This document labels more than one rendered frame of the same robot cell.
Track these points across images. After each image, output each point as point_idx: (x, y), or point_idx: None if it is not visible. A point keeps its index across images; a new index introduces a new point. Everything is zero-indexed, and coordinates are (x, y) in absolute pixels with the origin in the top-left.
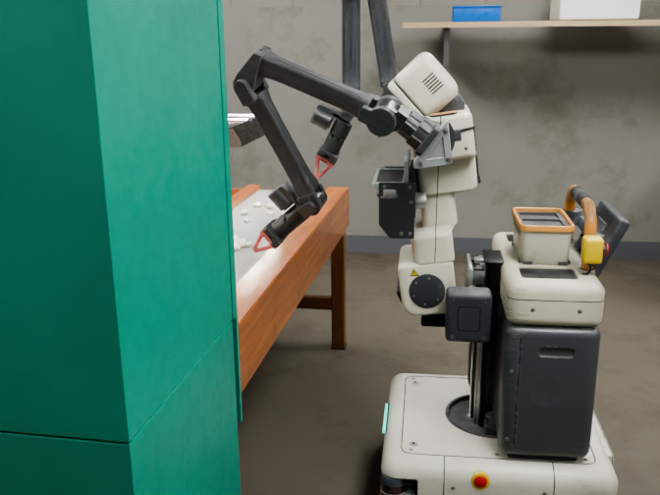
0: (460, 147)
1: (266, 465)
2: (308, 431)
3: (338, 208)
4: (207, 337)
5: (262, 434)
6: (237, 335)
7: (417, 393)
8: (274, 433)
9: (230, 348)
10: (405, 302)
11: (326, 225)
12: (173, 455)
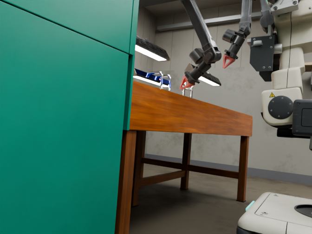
0: (305, 8)
1: (177, 230)
2: (209, 224)
3: (243, 118)
4: (95, 30)
5: (182, 219)
6: (132, 68)
7: (276, 198)
8: (189, 221)
9: (122, 68)
10: (265, 114)
11: (233, 116)
12: (24, 61)
